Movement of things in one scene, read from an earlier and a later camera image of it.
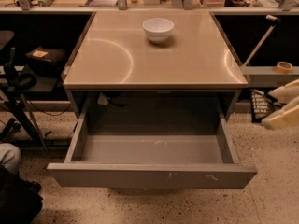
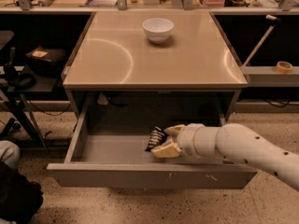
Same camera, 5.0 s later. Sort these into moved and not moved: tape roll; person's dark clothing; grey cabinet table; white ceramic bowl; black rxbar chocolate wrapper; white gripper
Moved: white gripper; black rxbar chocolate wrapper
Not moved: white ceramic bowl; grey cabinet table; person's dark clothing; tape roll
